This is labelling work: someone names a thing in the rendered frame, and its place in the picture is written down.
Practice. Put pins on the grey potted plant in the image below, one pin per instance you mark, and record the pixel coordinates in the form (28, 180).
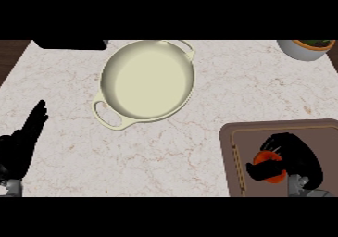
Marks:
(308, 48)

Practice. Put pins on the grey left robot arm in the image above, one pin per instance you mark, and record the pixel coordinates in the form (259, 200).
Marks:
(12, 187)

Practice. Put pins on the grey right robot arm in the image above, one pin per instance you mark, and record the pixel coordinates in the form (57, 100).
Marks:
(304, 189)

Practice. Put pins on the red tomato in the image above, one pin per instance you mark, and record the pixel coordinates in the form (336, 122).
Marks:
(267, 158)

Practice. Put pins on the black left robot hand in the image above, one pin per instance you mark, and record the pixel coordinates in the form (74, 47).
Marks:
(22, 142)

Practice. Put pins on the brown tray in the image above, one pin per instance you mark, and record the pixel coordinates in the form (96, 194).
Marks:
(249, 139)

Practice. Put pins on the cream oval pot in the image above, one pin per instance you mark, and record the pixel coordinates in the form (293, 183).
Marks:
(147, 83)

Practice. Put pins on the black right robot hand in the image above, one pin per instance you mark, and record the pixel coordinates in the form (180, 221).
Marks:
(301, 157)

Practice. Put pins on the black appliance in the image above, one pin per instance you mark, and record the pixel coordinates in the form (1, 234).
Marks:
(72, 44)

